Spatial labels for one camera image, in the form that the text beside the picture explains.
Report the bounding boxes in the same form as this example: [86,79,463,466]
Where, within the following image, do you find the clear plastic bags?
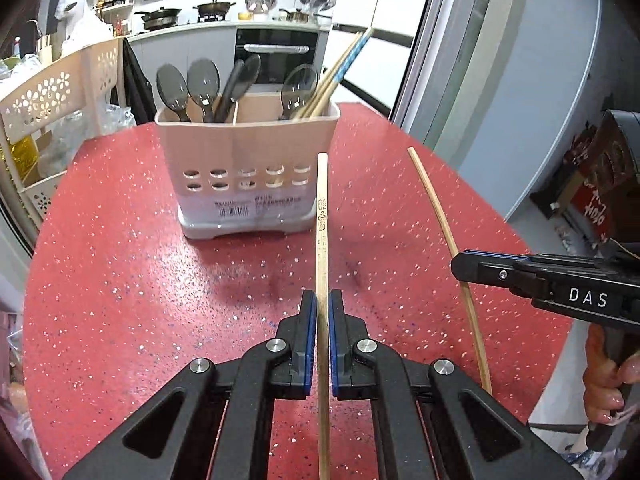
[37,105,137,176]

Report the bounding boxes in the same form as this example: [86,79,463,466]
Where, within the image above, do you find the built-in black oven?
[234,27,321,93]

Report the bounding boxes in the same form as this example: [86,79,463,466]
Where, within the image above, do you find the black cooking pot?
[192,0,237,23]

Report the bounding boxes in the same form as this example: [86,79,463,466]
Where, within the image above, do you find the white refrigerator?
[330,0,436,116]

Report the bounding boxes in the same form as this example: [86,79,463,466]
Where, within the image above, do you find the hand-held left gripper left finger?
[62,290,318,480]

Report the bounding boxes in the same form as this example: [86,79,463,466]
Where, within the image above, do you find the grey sliding door frame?
[390,0,531,153]

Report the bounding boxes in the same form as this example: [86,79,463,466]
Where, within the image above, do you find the person's right hand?
[582,325,634,426]

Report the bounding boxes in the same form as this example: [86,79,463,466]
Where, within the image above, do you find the bamboo chopstick with printed marks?
[315,152,332,480]

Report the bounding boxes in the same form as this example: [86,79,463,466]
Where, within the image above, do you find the black wok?
[134,7,182,31]

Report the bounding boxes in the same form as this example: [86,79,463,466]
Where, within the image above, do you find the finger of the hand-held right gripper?
[457,250,601,267]
[450,251,556,297]

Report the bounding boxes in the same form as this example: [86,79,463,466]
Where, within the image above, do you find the beige plastic utensil holder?
[154,92,342,241]

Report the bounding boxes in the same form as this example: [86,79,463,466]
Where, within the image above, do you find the white flower-cutout storage rack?
[0,36,125,221]

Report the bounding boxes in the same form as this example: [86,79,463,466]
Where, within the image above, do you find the plain bamboo chopstick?
[300,72,341,120]
[292,32,363,120]
[406,147,493,396]

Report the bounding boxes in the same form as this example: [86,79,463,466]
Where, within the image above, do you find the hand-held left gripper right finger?
[328,290,583,480]

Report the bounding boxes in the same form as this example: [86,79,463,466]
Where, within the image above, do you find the blue patterned bamboo chopstick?
[310,26,376,117]

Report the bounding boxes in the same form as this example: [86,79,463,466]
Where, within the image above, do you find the steel pot with lid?
[279,7,321,25]

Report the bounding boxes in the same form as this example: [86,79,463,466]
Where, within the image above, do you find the white plastic bag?
[54,0,114,45]

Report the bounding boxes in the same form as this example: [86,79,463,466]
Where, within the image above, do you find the red printed cardboard box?
[570,110,640,242]

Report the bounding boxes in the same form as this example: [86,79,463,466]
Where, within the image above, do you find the dark hanging jacket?
[119,37,157,126]

